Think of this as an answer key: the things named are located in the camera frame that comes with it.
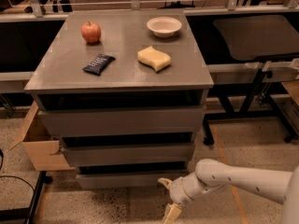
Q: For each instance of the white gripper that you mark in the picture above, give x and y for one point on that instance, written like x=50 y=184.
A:
x=179 y=189

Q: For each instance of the grey bottom drawer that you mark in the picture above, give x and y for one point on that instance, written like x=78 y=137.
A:
x=125 y=180

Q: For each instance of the grey drawer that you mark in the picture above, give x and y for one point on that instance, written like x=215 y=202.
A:
x=116 y=155
x=120 y=122
x=125 y=180

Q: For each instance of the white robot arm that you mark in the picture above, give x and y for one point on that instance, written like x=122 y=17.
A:
x=210 y=176

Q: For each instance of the grey top drawer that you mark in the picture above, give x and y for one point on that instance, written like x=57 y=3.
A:
x=120 y=122

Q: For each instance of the grey middle drawer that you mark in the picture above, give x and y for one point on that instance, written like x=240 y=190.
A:
x=116 y=155

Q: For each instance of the grey drawer cabinet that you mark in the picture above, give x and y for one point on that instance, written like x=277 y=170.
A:
x=60 y=84

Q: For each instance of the cardboard box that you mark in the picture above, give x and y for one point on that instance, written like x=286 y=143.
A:
x=43 y=152

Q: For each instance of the yellow sponge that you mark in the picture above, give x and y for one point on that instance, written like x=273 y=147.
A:
x=154 y=58

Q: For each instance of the black snack packet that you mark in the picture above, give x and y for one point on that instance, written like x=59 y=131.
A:
x=99 y=64

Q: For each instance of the black folding table right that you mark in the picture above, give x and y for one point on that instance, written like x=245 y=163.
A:
x=249 y=56

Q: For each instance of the white bowl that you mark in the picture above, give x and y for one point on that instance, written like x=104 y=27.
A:
x=164 y=27

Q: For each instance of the red apple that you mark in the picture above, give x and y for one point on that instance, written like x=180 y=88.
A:
x=91 y=32

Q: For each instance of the black floor frame left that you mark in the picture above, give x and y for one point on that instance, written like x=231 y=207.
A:
x=27 y=214

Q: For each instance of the metal railing frame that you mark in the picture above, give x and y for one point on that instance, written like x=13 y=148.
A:
x=52 y=10

